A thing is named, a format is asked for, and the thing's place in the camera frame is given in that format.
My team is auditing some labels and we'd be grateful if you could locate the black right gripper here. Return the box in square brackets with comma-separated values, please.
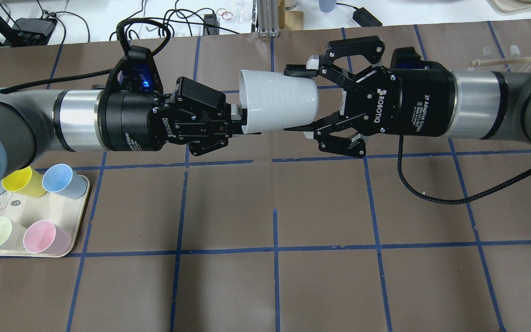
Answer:
[284, 36, 455, 158]

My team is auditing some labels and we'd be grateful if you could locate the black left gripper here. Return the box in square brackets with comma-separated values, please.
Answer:
[99, 77, 262, 156]

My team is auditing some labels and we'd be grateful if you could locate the grey white plastic cup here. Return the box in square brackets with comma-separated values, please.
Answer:
[239, 70, 319, 132]

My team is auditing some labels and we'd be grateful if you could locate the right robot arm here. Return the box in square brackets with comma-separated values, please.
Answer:
[283, 36, 531, 158]

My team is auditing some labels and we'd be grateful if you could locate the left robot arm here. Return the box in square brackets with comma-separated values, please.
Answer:
[0, 77, 248, 181]

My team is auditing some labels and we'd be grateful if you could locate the blue cup on desk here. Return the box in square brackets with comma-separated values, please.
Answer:
[319, 0, 337, 13]

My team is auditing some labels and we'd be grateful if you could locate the blue plastic cup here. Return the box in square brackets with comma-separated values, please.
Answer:
[42, 164, 88, 199]

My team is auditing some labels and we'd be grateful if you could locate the yellow plastic cup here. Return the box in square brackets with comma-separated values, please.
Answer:
[1, 166, 47, 198]

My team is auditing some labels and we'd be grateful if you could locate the pink plastic cup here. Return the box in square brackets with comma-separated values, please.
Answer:
[23, 220, 72, 256]

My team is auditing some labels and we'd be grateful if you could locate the pale green plastic cup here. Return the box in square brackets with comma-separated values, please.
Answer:
[0, 216, 27, 250]

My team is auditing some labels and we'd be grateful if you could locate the black power adapter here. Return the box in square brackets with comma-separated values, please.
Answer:
[352, 7, 383, 27]

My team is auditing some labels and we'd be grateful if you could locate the beige tray on desk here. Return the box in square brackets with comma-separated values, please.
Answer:
[490, 0, 531, 13]

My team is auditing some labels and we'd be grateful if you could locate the cream plastic tray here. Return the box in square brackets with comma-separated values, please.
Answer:
[0, 175, 91, 258]

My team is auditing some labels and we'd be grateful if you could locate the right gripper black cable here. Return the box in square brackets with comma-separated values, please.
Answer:
[397, 134, 531, 204]

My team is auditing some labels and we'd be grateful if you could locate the aluminium frame post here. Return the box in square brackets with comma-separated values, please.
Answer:
[255, 0, 280, 38]

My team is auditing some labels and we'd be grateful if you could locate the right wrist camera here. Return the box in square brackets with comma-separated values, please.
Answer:
[389, 47, 448, 71]

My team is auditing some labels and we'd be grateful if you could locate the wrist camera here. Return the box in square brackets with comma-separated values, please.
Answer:
[105, 46, 164, 94]
[389, 47, 448, 71]

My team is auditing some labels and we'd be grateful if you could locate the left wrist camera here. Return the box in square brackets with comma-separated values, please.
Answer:
[105, 46, 164, 94]

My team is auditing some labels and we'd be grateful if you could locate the white wire cup rack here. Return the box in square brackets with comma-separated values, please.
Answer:
[467, 45, 531, 73]

